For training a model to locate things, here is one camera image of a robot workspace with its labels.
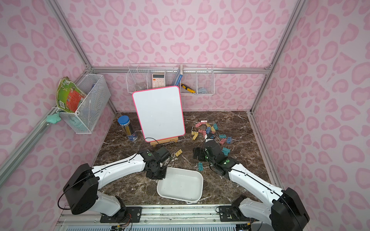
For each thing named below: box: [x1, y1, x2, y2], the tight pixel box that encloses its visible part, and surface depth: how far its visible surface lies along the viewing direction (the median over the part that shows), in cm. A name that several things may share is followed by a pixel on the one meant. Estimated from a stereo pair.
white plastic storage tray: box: [156, 166, 204, 203], surface depth 83 cm
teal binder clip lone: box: [198, 161, 204, 172], surface depth 90 cm
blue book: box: [171, 64, 184, 87], surface depth 88 cm
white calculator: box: [151, 73, 166, 89], surface depth 97 cm
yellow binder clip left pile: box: [191, 130, 199, 141], surface depth 105 cm
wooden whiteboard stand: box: [150, 136, 179, 147], surface depth 98 cm
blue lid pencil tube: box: [117, 115, 139, 142], surface depth 92 cm
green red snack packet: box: [56, 76, 87, 113], surface depth 74 cm
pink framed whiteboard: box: [132, 85, 186, 143], surface depth 92 cm
